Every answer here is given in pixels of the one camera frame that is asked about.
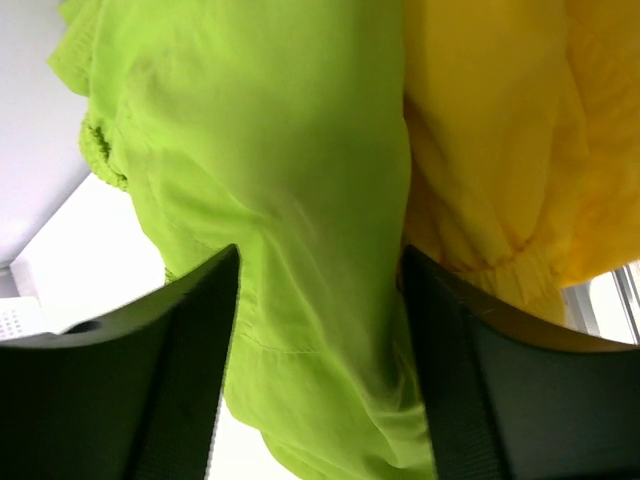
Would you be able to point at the aluminium mounting rail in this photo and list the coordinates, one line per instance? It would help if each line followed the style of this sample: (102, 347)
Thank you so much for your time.
(606, 306)

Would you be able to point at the yellow shorts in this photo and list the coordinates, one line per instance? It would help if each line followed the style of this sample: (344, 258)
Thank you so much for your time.
(523, 119)

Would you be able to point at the white plastic basket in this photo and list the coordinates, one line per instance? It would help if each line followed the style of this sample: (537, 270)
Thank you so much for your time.
(22, 313)

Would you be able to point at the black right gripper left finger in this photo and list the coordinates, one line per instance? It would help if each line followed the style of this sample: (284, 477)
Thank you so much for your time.
(133, 394)

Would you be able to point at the green shorts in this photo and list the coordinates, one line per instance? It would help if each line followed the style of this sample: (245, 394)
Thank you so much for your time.
(275, 126)

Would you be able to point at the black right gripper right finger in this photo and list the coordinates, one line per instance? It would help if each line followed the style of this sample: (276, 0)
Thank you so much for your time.
(510, 396)

